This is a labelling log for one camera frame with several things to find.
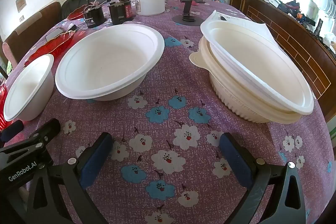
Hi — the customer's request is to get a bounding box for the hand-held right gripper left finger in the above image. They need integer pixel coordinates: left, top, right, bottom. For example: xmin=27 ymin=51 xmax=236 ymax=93
xmin=26 ymin=132 xmax=114 ymax=224

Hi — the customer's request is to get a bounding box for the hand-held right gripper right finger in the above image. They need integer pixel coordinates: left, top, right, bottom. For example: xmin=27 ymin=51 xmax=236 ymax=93
xmin=219 ymin=132 xmax=307 ymax=224

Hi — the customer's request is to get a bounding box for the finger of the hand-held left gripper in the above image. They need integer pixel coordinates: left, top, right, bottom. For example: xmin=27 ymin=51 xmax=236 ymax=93
xmin=29 ymin=118 xmax=61 ymax=146
xmin=0 ymin=120 xmax=24 ymax=144

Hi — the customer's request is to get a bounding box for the small round white bowl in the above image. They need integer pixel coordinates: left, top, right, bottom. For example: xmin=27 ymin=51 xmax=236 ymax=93
xmin=3 ymin=54 xmax=55 ymax=122

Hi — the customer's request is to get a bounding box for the cream ribbed bowl with tab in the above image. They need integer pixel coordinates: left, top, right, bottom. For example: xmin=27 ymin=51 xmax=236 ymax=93
xmin=189 ymin=36 xmax=311 ymax=125

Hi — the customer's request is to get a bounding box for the red plate with gold rim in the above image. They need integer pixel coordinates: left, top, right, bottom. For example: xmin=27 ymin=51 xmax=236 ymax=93
xmin=24 ymin=29 xmax=76 ymax=67

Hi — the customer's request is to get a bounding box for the large round white bowl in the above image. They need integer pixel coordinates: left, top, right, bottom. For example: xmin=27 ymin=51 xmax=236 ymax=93
xmin=55 ymin=24 xmax=165 ymax=102

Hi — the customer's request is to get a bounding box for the white oval bowl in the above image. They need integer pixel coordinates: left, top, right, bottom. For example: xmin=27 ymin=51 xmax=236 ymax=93
xmin=200 ymin=20 xmax=314 ymax=115

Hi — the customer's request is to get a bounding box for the red plastic basket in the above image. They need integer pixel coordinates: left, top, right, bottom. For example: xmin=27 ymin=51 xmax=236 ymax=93
xmin=0 ymin=82 xmax=11 ymax=130

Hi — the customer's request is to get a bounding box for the purple floral tablecloth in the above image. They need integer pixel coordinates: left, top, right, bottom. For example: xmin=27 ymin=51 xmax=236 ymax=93
xmin=0 ymin=0 xmax=332 ymax=224

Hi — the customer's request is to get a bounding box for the brown wooden chair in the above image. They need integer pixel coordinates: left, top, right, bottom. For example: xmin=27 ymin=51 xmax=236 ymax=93
xmin=2 ymin=2 xmax=62 ymax=68

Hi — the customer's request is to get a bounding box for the round red plate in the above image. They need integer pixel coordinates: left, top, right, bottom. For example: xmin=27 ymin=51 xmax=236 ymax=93
xmin=66 ymin=4 xmax=90 ymax=21

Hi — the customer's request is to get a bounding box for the black jar with white label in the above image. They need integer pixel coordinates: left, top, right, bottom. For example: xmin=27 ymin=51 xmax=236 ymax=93
xmin=83 ymin=5 xmax=107 ymax=29

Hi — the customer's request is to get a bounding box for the black jar with red label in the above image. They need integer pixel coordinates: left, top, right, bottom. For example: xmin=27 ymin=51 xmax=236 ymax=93
xmin=108 ymin=0 xmax=133 ymax=25

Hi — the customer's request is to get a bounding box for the white notebook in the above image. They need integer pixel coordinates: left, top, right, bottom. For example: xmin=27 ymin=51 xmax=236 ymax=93
xmin=207 ymin=10 xmax=279 ymax=44

